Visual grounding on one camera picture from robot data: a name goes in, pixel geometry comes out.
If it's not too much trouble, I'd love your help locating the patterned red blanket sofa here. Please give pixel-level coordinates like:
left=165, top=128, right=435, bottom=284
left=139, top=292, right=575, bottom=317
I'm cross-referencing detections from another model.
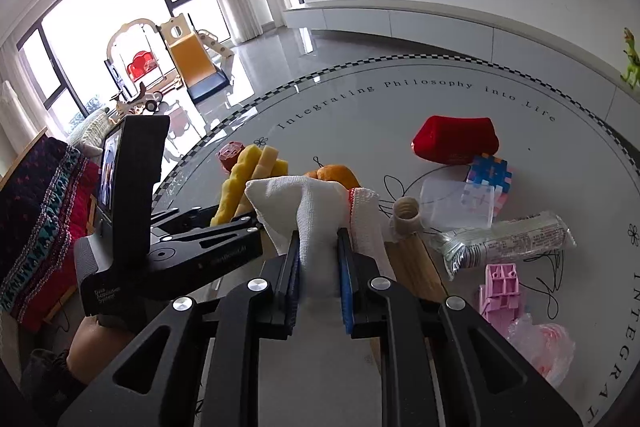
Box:
left=1, top=135, right=100, bottom=332

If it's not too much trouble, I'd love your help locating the red baby swing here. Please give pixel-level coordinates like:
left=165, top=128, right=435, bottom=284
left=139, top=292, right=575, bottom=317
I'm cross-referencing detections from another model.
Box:
left=104, top=18, right=175, bottom=101

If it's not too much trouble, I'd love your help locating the pink white plastic bag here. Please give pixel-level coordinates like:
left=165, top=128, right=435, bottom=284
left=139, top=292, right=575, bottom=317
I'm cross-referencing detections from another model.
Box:
left=506, top=313, right=575, bottom=388

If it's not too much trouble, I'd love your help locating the yellow sponge brush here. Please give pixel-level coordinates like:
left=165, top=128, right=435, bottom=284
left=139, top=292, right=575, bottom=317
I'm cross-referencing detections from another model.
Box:
left=210, top=144, right=288, bottom=227

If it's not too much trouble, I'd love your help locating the white cloth rag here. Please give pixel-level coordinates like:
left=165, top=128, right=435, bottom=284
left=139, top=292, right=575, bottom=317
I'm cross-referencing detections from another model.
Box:
left=244, top=174, right=396, bottom=299

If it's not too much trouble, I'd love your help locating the crumpled plastic bottle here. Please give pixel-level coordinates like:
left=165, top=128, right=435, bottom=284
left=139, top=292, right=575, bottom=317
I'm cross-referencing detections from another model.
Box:
left=430, top=210, right=577, bottom=280

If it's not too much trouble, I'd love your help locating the wooden ride-on toy car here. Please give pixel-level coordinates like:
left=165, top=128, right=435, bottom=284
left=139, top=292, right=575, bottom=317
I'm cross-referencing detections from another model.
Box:
left=111, top=84, right=164, bottom=116

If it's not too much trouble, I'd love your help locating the phone on gripper mount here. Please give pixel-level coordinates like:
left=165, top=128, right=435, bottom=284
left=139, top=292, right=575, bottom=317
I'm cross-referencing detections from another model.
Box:
left=98, top=126, right=122, bottom=213

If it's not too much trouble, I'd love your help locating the red bottle cap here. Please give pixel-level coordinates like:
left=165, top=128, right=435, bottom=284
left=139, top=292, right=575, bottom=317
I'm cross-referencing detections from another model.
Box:
left=217, top=141, right=245, bottom=173

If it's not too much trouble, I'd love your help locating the white tv cabinet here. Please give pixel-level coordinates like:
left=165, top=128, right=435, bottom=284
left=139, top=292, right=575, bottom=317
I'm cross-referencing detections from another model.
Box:
left=282, top=0, right=620, bottom=84

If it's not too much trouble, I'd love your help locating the yellow children slide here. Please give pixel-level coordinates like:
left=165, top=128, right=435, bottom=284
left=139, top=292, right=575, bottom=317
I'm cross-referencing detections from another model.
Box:
left=156, top=14, right=234, bottom=103

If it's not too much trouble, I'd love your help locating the pink plastic toy block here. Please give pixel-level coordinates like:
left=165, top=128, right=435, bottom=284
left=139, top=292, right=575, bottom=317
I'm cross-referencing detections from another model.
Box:
left=478, top=263, right=523, bottom=337

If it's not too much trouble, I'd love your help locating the orange fruit peel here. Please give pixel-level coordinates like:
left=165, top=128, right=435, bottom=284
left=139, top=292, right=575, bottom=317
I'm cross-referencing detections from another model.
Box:
left=305, top=164, right=360, bottom=190

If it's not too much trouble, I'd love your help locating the colourful block toy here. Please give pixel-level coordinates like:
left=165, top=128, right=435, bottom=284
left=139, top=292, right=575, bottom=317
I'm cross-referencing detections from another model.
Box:
left=466, top=153, right=512, bottom=216

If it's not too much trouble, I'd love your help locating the red pouch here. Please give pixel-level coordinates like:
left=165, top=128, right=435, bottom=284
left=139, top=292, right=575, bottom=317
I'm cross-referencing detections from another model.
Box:
left=411, top=115, right=499, bottom=165

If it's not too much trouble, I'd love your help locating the wooden block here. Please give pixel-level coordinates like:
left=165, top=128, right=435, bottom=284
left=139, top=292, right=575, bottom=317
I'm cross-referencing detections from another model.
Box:
left=385, top=234, right=448, bottom=303

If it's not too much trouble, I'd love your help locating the green dinosaur toy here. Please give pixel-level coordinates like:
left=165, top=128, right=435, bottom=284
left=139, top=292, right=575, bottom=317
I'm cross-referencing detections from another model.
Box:
left=620, top=28, right=640, bottom=89

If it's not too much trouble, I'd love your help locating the left hand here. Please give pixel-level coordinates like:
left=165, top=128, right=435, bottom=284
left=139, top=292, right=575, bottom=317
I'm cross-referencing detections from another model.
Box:
left=66, top=317, right=134, bottom=385

